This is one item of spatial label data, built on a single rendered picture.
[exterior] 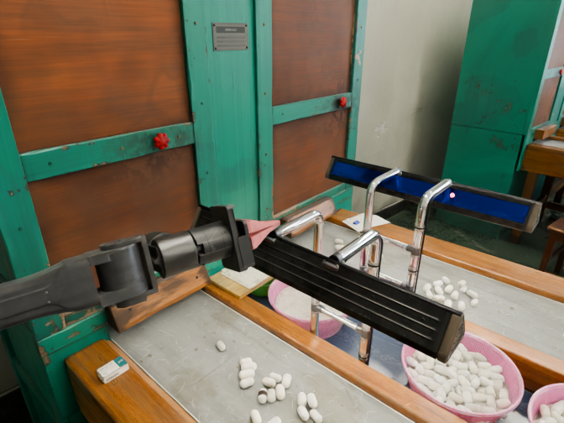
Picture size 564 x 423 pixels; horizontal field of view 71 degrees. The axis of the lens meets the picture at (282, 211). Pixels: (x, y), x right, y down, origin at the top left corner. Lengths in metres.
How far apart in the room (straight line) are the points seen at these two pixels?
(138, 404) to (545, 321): 1.10
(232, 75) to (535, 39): 2.41
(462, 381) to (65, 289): 0.88
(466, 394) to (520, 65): 2.57
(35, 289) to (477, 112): 3.17
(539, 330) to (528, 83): 2.20
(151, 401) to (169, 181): 0.54
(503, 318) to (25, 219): 1.25
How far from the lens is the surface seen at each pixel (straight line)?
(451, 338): 0.65
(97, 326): 1.16
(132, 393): 1.01
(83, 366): 1.11
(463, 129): 3.44
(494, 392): 1.10
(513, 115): 3.31
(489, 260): 1.57
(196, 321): 1.19
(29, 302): 0.54
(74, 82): 0.98
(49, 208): 1.00
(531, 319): 1.38
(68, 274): 0.54
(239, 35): 1.23
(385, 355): 1.20
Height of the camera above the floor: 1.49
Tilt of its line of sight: 24 degrees down
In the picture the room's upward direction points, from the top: straight up
